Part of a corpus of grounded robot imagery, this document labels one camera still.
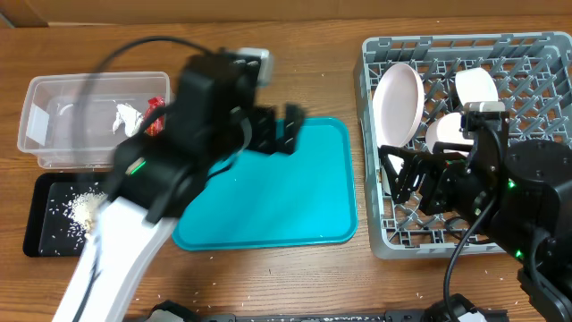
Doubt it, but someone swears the grey plastic dish rack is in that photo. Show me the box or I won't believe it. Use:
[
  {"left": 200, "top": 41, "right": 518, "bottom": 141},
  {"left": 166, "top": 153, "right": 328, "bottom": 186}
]
[{"left": 354, "top": 31, "right": 571, "bottom": 259}]

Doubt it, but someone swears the pink plate with food scraps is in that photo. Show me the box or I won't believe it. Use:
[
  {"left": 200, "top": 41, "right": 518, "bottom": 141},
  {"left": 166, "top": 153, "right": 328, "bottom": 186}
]
[{"left": 372, "top": 64, "right": 425, "bottom": 147}]

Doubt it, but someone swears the white bowl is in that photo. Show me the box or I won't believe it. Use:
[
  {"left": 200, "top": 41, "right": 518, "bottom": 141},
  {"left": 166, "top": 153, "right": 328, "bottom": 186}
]
[{"left": 455, "top": 67, "right": 499, "bottom": 106}]

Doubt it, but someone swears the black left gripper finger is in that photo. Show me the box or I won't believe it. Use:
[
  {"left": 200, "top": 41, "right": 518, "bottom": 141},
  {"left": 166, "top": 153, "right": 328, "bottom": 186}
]
[
  {"left": 249, "top": 106, "right": 279, "bottom": 156},
  {"left": 278, "top": 104, "right": 306, "bottom": 155}
]

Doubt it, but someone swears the red snack wrapper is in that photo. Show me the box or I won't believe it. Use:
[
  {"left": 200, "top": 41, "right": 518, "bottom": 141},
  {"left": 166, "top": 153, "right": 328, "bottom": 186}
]
[{"left": 144, "top": 96, "right": 166, "bottom": 136}]

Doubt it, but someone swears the clear plastic bin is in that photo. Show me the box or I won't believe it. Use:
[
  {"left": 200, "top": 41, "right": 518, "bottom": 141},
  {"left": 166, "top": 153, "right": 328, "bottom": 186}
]
[{"left": 17, "top": 72, "right": 172, "bottom": 169}]

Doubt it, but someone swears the white tissue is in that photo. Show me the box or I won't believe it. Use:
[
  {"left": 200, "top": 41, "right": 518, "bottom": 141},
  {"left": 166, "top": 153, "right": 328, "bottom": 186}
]
[{"left": 112, "top": 104, "right": 144, "bottom": 138}]

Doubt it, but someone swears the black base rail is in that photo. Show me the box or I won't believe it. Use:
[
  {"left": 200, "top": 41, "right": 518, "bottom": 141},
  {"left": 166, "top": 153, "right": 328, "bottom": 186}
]
[{"left": 123, "top": 294, "right": 509, "bottom": 322}]

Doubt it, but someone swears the cream plastic cup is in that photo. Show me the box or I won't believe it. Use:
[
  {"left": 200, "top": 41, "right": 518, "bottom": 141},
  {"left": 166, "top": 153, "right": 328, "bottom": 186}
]
[{"left": 383, "top": 155, "right": 404, "bottom": 195}]

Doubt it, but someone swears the black tray bin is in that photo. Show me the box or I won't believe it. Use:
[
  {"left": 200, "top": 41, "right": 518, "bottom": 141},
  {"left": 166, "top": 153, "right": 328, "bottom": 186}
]
[{"left": 22, "top": 172, "right": 107, "bottom": 258}]

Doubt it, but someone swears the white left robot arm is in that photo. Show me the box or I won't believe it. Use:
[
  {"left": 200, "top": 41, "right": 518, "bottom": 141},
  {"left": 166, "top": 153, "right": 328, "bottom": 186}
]
[{"left": 55, "top": 47, "right": 305, "bottom": 321}]

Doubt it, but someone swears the pile of food scraps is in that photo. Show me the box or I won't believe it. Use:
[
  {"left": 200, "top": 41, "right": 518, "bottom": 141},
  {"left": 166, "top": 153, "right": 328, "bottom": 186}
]
[{"left": 63, "top": 192, "right": 107, "bottom": 236}]

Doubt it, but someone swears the teal plastic tray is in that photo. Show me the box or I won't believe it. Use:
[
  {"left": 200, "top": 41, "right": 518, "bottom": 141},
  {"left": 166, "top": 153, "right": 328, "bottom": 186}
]
[{"left": 172, "top": 117, "right": 358, "bottom": 251}]

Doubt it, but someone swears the pink bowl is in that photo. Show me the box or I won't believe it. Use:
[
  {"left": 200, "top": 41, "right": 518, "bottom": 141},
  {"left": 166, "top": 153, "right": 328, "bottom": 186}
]
[{"left": 425, "top": 113, "right": 472, "bottom": 152}]

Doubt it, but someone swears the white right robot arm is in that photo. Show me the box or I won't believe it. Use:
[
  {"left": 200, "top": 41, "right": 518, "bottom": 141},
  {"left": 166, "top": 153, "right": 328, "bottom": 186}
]
[{"left": 378, "top": 111, "right": 571, "bottom": 321}]

